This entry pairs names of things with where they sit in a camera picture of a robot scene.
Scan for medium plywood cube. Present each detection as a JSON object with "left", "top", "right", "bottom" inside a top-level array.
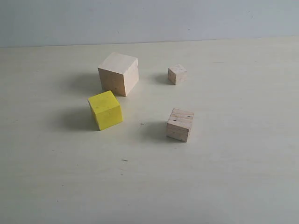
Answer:
[{"left": 166, "top": 108, "right": 194, "bottom": 142}]

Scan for yellow painted cube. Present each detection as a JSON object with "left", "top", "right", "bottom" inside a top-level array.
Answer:
[{"left": 88, "top": 91, "right": 123, "bottom": 130}]

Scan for large light wooden cube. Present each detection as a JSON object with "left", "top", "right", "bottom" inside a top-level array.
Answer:
[{"left": 98, "top": 52, "right": 139, "bottom": 97}]

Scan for small wooden cube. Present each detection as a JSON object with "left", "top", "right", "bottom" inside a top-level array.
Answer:
[{"left": 168, "top": 64, "right": 187, "bottom": 85}]

